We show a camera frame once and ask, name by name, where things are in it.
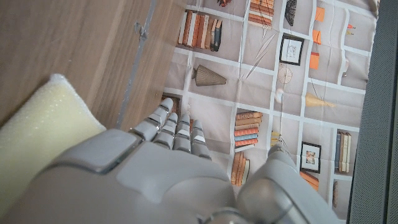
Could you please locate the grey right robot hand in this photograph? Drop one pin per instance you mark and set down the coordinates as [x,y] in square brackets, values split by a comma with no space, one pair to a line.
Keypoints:
[161,174]

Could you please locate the yellow sponge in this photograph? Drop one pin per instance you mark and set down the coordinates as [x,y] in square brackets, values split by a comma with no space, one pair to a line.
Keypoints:
[40,130]

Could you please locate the printed bookshelf backdrop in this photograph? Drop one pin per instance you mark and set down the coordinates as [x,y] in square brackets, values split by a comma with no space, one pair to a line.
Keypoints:
[264,93]

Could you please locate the dark perforated panel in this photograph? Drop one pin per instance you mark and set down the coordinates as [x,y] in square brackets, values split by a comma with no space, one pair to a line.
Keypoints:
[373,124]

